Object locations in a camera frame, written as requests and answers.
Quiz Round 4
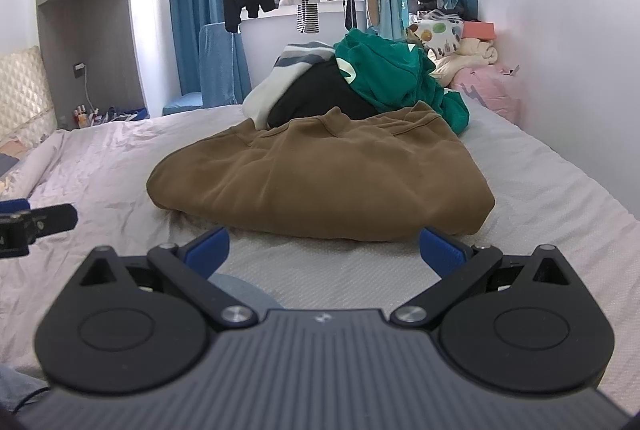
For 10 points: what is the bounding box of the blue covered chair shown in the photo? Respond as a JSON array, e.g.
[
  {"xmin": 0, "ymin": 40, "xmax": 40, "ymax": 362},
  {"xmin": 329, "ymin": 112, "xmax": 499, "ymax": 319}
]
[{"xmin": 162, "ymin": 23, "xmax": 252, "ymax": 117}]

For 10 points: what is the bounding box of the pale grey duvet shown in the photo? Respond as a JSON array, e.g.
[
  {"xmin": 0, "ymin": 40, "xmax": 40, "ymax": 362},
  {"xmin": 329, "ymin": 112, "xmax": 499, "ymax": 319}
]
[{"xmin": 0, "ymin": 127, "xmax": 72, "ymax": 202}]

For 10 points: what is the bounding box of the bed with pale sheet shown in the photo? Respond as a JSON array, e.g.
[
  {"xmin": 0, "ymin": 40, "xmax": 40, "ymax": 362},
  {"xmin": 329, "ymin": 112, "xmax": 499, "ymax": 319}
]
[{"xmin": 0, "ymin": 103, "xmax": 640, "ymax": 392}]

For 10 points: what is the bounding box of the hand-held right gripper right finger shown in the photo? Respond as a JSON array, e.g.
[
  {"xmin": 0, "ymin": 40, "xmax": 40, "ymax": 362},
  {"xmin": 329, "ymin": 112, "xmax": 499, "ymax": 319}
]
[{"xmin": 390, "ymin": 227, "xmax": 576, "ymax": 328}]

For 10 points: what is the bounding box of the row of cosmetic bottles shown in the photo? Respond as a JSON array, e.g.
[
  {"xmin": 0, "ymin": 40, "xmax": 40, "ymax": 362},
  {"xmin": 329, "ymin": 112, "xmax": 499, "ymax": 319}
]
[{"xmin": 72, "ymin": 106, "xmax": 102, "ymax": 127}]

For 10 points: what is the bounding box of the white charger cable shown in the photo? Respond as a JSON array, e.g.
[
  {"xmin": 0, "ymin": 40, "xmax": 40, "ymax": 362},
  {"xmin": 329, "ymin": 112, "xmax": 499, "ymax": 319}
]
[{"xmin": 82, "ymin": 68, "xmax": 97, "ymax": 112}]

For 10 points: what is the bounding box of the polka dot pillow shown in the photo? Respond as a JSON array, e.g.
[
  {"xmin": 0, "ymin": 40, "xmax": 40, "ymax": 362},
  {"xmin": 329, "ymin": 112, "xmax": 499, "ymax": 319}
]
[{"xmin": 406, "ymin": 10, "xmax": 467, "ymax": 60}]

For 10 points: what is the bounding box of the pastel patchwork pillow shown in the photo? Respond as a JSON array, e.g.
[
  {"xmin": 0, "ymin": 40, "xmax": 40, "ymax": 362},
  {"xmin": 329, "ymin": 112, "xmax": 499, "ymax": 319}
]
[{"xmin": 0, "ymin": 137, "xmax": 27, "ymax": 182}]

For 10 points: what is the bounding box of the cluttered nightstand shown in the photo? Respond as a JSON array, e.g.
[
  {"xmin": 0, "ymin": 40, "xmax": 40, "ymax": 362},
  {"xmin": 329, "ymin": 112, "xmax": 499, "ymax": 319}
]
[{"xmin": 57, "ymin": 107, "xmax": 152, "ymax": 131}]

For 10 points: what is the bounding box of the cream quilted headboard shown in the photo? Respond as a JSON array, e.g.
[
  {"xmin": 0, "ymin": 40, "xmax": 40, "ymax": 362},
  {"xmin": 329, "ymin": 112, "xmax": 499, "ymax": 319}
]
[{"xmin": 0, "ymin": 45, "xmax": 59, "ymax": 147}]

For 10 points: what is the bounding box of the pink pillow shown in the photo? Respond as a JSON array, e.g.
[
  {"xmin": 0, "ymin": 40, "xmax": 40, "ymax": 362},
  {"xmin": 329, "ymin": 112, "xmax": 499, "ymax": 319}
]
[{"xmin": 447, "ymin": 64, "xmax": 522, "ymax": 124}]

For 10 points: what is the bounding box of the cream blanket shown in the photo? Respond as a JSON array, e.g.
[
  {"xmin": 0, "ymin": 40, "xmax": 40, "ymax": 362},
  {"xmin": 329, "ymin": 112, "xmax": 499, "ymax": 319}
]
[{"xmin": 432, "ymin": 38, "xmax": 502, "ymax": 84}]

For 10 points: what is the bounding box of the brown hoodie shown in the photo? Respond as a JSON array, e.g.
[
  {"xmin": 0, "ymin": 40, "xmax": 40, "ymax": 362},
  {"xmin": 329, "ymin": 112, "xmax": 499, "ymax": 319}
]
[{"xmin": 146, "ymin": 100, "xmax": 496, "ymax": 241}]

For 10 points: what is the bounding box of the green hoodie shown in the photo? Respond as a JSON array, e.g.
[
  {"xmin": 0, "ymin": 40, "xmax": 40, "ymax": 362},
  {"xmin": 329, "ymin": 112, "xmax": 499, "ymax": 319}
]
[{"xmin": 334, "ymin": 28, "xmax": 471, "ymax": 137}]

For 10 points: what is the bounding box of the pink box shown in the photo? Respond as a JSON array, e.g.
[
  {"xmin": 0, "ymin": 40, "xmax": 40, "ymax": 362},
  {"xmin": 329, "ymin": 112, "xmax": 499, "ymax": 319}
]
[{"xmin": 461, "ymin": 21, "xmax": 496, "ymax": 40}]

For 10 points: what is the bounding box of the cream and grey striped garment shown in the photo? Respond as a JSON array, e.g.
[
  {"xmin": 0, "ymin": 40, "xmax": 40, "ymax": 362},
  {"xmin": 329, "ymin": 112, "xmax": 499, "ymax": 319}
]
[{"xmin": 242, "ymin": 41, "xmax": 336, "ymax": 129}]

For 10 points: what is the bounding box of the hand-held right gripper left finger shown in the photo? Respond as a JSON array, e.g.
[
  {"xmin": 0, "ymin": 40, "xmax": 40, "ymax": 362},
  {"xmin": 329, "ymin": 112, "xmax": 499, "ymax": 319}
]
[{"xmin": 80, "ymin": 226, "xmax": 258, "ymax": 328}]

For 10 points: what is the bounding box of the grey and white wardrobe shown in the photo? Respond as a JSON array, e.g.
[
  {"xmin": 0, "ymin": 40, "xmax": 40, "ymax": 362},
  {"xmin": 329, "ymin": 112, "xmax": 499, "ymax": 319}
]
[{"xmin": 35, "ymin": 0, "xmax": 209, "ymax": 119}]

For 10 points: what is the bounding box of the hanging striped garment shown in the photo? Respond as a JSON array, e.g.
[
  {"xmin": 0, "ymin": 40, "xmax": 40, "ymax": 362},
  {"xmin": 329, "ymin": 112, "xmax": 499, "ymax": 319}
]
[{"xmin": 296, "ymin": 0, "xmax": 321, "ymax": 35}]

